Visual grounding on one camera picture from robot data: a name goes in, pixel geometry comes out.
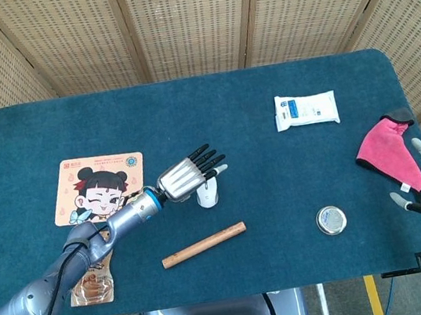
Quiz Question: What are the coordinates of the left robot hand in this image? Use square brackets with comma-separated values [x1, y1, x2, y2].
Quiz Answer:
[151, 141, 234, 205]

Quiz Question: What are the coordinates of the white computer mouse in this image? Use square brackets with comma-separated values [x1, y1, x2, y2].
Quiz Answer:
[193, 176, 222, 210]

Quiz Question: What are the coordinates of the cartoon girl mouse pad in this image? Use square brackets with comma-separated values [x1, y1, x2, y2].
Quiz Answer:
[45, 148, 152, 229]

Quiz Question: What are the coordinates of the wooden rod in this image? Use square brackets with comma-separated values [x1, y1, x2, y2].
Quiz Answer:
[157, 220, 252, 270]

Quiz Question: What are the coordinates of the blue felt table mat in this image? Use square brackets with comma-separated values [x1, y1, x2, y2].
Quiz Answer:
[0, 41, 421, 315]

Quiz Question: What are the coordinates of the pink cloth mitt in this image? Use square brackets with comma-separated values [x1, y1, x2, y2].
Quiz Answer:
[349, 106, 421, 217]

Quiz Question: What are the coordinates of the black table edge clamp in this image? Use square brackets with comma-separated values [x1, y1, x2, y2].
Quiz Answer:
[380, 266, 421, 280]

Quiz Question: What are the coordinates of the round metal tin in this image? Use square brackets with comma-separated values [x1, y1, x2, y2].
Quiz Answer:
[314, 203, 350, 237]

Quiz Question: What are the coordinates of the yellow floor tape strip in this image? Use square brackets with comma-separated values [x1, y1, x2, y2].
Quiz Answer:
[362, 274, 386, 315]

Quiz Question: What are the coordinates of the brown drink pouch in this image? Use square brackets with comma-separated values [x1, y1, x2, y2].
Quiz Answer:
[64, 255, 118, 308]

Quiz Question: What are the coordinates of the white wet wipes pack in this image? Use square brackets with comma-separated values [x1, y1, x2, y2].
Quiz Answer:
[271, 87, 341, 133]

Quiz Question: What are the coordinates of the bamboo folding screen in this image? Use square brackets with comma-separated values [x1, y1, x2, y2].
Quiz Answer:
[0, 0, 421, 294]

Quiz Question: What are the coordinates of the white table leg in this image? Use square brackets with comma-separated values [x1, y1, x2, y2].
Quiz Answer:
[315, 283, 332, 315]

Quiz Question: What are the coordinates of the blue floor cable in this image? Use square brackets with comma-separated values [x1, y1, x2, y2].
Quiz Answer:
[386, 276, 401, 310]

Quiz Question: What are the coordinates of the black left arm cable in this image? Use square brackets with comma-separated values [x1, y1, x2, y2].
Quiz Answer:
[11, 226, 124, 315]

